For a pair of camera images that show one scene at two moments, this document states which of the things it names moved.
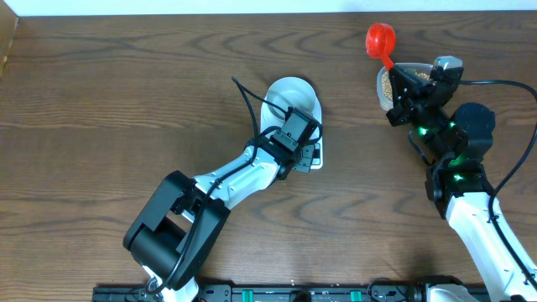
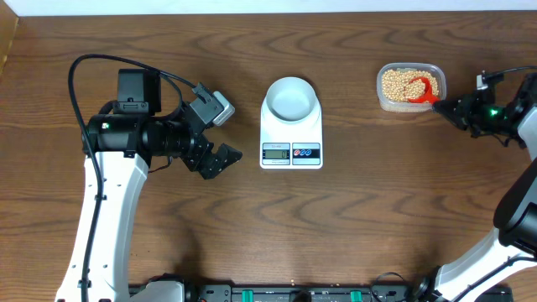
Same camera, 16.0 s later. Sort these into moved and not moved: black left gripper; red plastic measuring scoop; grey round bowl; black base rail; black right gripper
Moved: black left gripper; red plastic measuring scoop; black right gripper
Not moved: black base rail; grey round bowl
